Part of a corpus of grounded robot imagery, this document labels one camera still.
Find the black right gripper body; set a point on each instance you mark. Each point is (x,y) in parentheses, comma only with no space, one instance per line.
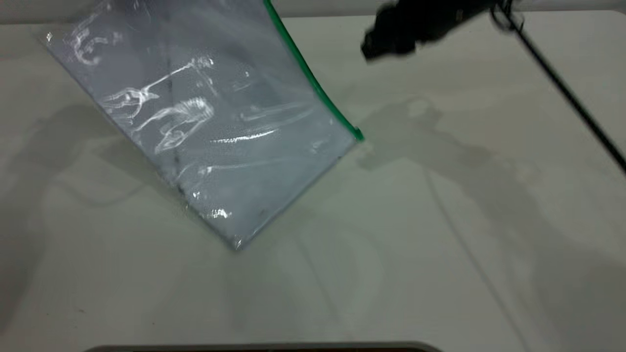
(440,17)

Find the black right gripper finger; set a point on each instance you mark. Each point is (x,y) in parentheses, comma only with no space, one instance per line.
(391,19)
(379,46)

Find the clear zip bag green zipper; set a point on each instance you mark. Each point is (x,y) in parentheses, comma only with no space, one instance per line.
(210,122)

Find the dark gray curved base edge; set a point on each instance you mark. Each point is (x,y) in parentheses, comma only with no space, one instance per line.
(264,348)

